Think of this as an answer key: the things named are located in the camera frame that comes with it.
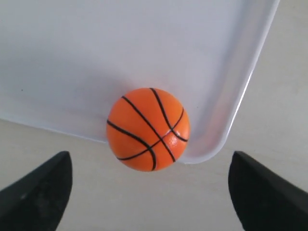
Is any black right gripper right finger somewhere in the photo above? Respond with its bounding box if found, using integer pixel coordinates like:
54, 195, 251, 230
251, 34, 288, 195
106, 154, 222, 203
228, 151, 308, 231

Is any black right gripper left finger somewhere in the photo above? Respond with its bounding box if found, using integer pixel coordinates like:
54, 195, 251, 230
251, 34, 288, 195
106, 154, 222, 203
0, 151, 73, 231

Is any small orange basketball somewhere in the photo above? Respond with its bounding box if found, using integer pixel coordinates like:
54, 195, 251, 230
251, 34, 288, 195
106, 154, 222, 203
106, 88, 190, 172

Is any white plastic tray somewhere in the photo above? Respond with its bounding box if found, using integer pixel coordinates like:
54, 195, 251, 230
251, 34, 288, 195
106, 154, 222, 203
0, 0, 279, 164

